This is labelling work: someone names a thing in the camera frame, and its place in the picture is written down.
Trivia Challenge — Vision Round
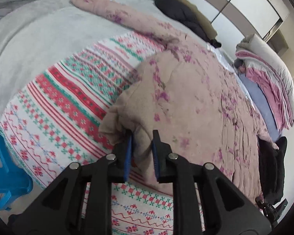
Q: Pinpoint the olive green jacket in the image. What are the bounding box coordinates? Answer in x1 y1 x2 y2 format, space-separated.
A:
177 0 217 39

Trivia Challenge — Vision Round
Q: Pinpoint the blue plastic stool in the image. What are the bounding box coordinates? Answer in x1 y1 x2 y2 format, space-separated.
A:
0 135 33 211

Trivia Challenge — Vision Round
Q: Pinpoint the white brown sliding wardrobe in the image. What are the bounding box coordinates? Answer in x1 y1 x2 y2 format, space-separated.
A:
188 0 289 58

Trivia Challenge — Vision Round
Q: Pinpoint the grey bed sheet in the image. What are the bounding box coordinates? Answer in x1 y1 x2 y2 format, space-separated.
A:
0 0 239 118

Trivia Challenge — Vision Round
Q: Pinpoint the red green patterned blanket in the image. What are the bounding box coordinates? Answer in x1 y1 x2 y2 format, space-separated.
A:
0 32 173 234

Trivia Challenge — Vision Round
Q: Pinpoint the pink floral padded garment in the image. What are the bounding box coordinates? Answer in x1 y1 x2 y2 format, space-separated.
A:
72 0 273 201

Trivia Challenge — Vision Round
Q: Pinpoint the white grey pillow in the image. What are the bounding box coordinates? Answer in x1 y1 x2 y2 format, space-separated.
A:
236 33 294 125

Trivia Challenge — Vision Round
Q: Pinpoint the folded blue blanket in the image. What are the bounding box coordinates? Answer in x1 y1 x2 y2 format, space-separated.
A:
238 74 280 141

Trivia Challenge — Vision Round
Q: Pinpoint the black puffer jacket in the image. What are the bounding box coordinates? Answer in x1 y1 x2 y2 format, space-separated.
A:
155 0 221 48

